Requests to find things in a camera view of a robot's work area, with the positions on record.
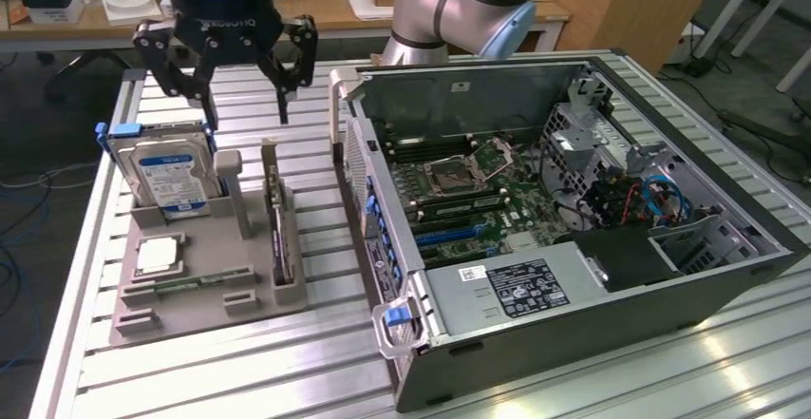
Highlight white table frame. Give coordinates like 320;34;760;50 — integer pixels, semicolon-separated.
694;0;811;92

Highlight black office chair base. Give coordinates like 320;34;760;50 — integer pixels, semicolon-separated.
719;88;811;154
37;50;132;103

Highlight RAM stick with white label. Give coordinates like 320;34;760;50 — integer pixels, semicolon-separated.
415;193;508;223

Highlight metal socket cover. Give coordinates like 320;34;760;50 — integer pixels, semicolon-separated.
472;139;516;179

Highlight grey parts rack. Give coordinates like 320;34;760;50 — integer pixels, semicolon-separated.
108;148;312;348

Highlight hard disk in blue caddy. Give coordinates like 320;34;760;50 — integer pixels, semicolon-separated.
92;117;216;220

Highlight black power brick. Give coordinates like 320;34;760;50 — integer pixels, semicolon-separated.
682;55;718;78

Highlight open black PC case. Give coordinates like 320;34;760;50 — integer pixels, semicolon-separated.
327;47;811;414

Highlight grey power supply unit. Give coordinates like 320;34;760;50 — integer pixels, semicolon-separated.
422;241;610;339

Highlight CPU socket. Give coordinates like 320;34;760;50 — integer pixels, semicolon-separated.
422;155;487;197

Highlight black graphics card with fan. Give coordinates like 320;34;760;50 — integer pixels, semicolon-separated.
259;136;299;292

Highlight black plastic air duct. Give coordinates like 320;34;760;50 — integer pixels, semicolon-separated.
572;228;686;293

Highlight blue wire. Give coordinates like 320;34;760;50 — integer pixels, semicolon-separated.
639;177;694;226

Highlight bare green RAM stick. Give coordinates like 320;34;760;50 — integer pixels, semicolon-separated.
151;266;252;293

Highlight wooden desk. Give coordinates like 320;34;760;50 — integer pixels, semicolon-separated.
0;0;571;54

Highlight perforated metal disk bay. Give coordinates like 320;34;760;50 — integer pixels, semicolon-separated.
542;101;635;200

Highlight white box with dark lid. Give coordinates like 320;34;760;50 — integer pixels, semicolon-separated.
23;0;87;25

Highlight grey plastic disk bay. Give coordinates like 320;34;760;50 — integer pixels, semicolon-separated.
646;213;762;277

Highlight white round moulded block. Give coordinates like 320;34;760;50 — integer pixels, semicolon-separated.
101;0;165;27

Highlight silver CPU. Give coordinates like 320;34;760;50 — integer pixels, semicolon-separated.
136;238;180;276

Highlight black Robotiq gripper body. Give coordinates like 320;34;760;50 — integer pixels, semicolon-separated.
157;0;286;67

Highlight blue expansion slot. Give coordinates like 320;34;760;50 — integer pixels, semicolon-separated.
415;226;487;247

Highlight white papers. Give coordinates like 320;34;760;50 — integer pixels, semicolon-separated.
343;0;395;22

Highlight green motherboard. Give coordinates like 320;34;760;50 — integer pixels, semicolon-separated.
383;131;575;268

